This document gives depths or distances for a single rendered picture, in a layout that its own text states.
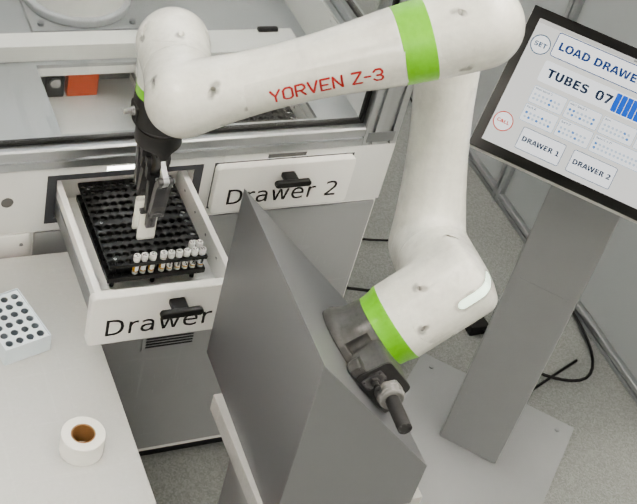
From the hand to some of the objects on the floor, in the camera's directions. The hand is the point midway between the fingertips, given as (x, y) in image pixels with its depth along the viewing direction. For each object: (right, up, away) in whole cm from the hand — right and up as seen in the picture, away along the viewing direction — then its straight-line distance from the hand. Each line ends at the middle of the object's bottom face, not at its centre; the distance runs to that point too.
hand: (145, 217), depth 200 cm
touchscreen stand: (+66, -58, +110) cm, 141 cm away
